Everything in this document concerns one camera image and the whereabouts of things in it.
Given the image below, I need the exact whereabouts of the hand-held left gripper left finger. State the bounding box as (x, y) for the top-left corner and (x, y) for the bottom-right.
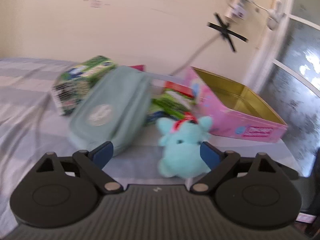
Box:
(36, 141), (123, 194)

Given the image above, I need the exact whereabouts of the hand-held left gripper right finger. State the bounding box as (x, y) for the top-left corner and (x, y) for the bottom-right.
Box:
(190, 142), (298, 194)

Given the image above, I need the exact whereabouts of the teal plush toy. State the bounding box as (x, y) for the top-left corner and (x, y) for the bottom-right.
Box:
(156, 116), (213, 178)

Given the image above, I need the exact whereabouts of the teal zipper pouch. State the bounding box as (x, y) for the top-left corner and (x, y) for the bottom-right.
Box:
(69, 66), (152, 157)

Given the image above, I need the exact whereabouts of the pink tin box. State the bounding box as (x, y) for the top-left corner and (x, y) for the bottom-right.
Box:
(172, 66), (288, 143)

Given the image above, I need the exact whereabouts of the green striped packet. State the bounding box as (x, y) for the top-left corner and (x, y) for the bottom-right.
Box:
(151, 90), (197, 120)

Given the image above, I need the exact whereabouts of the green printed carton box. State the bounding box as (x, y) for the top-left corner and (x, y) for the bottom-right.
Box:
(51, 55), (118, 116)

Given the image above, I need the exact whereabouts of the small red box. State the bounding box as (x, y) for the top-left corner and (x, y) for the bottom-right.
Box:
(164, 81), (194, 97)

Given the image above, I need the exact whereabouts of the striped bed sheet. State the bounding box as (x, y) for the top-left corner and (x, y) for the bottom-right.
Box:
(0, 57), (302, 240)

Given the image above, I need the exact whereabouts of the white framed frosted window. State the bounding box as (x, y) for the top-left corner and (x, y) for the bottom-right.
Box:
(244, 0), (320, 180)

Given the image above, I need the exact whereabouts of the black tape cross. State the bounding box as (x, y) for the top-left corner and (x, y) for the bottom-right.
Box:
(207, 12), (248, 53)

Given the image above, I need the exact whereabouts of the white power strip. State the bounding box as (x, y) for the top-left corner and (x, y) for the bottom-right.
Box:
(223, 0), (253, 20)

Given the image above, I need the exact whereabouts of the grey power cable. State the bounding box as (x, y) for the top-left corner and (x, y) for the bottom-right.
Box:
(169, 34), (225, 77)

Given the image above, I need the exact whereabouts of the small wall sticker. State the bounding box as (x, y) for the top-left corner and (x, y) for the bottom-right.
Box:
(84, 0), (110, 8)

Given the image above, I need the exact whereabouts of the white round wall plug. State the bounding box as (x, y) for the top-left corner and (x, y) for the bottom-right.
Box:
(265, 2), (287, 31)

